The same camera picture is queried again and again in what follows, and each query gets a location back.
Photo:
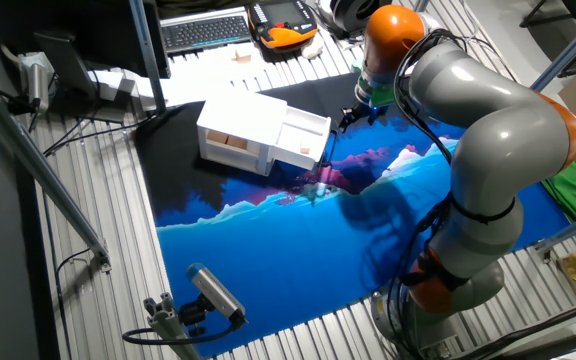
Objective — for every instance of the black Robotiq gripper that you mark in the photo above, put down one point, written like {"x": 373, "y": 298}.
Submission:
{"x": 369, "y": 111}

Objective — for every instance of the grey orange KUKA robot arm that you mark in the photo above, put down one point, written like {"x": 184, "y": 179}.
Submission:
{"x": 493, "y": 130}

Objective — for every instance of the white drawer cabinet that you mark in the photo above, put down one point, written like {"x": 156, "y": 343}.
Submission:
{"x": 238, "y": 117}

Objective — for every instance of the small wooden cube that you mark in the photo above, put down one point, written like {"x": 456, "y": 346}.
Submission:
{"x": 305, "y": 149}

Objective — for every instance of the white foam lump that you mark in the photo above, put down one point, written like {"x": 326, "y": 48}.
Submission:
{"x": 313, "y": 50}

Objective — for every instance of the black round reel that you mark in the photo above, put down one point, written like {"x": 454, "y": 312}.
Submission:
{"x": 350, "y": 12}

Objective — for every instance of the orange black teach pendant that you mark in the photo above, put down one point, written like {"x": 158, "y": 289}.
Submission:
{"x": 283, "y": 27}

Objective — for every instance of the pale wooden block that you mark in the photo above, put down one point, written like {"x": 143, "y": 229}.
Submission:
{"x": 242, "y": 56}

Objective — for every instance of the blue landscape print mat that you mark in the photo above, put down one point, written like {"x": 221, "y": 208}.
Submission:
{"x": 293, "y": 260}

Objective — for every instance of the black computer keyboard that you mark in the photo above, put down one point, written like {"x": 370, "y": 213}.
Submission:
{"x": 203, "y": 32}

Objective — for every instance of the white box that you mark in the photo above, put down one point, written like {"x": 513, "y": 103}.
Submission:
{"x": 110, "y": 85}

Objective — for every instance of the aluminium diagonal strut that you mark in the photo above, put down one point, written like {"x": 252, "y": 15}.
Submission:
{"x": 48, "y": 180}

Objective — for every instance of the aluminium frame post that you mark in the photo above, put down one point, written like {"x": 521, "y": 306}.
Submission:
{"x": 148, "y": 60}
{"x": 420, "y": 4}

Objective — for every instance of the aluminium frame beam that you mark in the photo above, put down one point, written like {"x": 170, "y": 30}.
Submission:
{"x": 575, "y": 227}
{"x": 573, "y": 47}

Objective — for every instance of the grey camera with blue end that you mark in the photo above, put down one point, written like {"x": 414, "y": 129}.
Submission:
{"x": 215, "y": 292}

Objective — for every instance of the aluminium profile camera mount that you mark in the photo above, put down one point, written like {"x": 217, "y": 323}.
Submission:
{"x": 168, "y": 325}

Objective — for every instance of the silver camera on bracket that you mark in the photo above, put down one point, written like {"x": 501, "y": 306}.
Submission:
{"x": 38, "y": 85}

